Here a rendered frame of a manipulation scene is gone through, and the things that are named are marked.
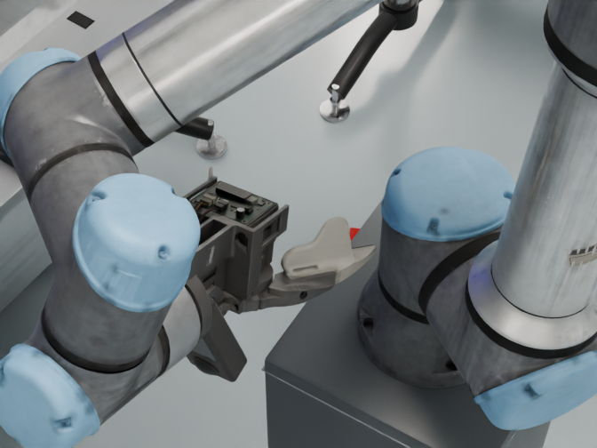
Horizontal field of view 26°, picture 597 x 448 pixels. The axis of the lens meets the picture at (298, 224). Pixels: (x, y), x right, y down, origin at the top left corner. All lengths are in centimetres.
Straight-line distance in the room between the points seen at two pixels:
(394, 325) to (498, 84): 147
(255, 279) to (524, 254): 21
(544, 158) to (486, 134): 165
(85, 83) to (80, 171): 7
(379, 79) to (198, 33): 181
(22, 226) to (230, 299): 118
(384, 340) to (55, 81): 51
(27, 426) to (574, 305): 43
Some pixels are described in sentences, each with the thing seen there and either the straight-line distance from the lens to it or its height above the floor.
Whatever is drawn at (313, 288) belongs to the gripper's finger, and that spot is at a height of 106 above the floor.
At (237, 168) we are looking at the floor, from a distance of 249.
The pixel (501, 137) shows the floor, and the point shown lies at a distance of 258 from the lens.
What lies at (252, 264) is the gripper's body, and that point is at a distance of 98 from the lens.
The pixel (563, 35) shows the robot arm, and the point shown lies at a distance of 84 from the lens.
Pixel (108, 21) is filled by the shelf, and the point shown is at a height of 88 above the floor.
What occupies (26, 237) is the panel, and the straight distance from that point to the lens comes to 218.
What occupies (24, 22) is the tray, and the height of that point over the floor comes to 91.
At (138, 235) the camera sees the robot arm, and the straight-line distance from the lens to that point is 77.
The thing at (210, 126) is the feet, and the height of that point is 7.
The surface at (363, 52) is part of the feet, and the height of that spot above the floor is 11.
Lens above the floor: 190
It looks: 52 degrees down
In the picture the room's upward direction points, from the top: straight up
